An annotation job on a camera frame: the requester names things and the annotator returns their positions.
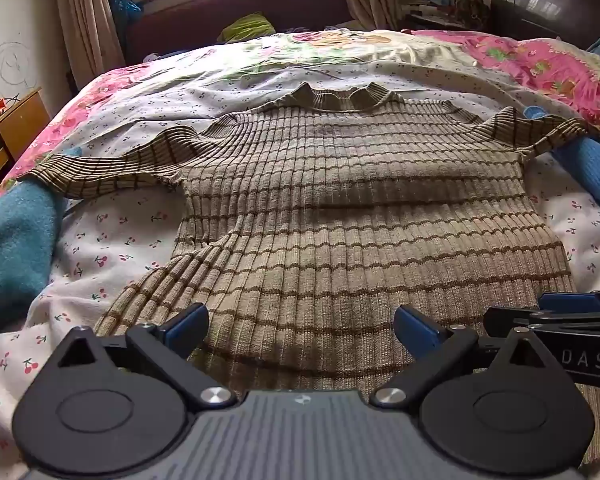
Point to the blue plastic bag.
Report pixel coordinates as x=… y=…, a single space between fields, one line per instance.
x=124 y=10

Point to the pink floral quilt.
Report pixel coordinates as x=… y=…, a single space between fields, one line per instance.
x=540 y=65

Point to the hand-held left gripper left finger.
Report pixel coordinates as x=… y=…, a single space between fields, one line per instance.
x=190 y=324

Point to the white cherry print bed sheet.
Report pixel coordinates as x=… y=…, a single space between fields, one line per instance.
x=130 y=240

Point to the pile of books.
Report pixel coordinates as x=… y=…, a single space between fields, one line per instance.
x=430 y=10

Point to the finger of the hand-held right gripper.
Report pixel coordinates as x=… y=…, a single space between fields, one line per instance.
x=570 y=302
x=510 y=319

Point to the blue knitted garment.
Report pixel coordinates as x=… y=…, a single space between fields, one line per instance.
x=597 y=170

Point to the beige striped ribbed sweater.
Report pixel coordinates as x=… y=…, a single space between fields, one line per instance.
x=330 y=230

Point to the teal fleece blanket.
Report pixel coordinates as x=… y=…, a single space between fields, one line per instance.
x=15 y=255

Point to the wooden nightstand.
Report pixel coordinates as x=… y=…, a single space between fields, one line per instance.
x=22 y=120

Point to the yellow-green pillow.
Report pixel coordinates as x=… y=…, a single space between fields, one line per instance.
x=245 y=27

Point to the maroon padded headboard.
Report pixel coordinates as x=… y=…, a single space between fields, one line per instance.
x=230 y=7

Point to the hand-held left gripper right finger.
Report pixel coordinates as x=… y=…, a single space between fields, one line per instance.
x=416 y=327

